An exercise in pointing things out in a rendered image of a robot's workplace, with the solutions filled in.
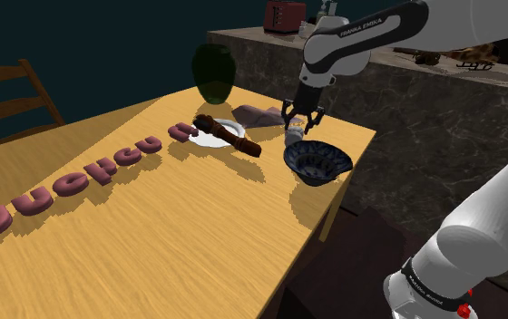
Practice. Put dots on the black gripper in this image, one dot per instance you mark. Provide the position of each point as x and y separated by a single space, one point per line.
307 98

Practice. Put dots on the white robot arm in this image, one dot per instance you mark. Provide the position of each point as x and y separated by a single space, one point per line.
479 238

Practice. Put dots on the small white cup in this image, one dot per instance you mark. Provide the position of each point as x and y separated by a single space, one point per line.
293 137

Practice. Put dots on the mauve folded cloth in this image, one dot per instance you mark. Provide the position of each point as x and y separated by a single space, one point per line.
256 116

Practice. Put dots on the blue patterned bowl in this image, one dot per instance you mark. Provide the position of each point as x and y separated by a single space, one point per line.
316 161

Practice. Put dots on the white plate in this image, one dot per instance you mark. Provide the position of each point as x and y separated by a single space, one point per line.
212 140

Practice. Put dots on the dark green vase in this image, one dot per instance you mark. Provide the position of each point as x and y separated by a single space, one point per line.
213 73

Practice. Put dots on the dark marble counter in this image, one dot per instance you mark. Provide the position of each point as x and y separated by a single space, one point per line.
413 132

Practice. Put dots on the wooden table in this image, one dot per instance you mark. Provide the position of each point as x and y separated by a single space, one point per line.
170 229

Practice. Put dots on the brown wooden chair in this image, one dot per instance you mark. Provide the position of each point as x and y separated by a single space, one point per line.
10 106

